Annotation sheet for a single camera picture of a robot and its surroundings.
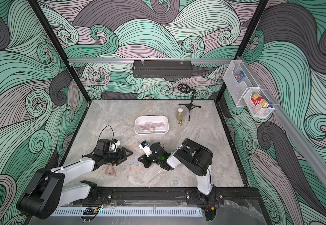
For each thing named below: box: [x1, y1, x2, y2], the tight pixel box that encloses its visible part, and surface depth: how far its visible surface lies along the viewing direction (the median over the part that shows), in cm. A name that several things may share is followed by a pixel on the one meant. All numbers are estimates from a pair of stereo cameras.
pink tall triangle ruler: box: [142, 126, 156, 134], surface depth 103 cm
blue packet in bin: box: [236, 70, 246, 83], surface depth 85 cm
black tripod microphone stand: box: [177, 82, 201, 121], surface depth 97 cm
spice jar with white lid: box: [176, 107, 185, 121], surface depth 104 cm
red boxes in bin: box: [251, 92, 274, 109], surface depth 67 cm
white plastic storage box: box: [134, 114, 170, 137], surface depth 104 cm
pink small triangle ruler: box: [104, 165, 117, 177], surface depth 84 cm
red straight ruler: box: [138, 121, 166, 132], surface depth 106 cm
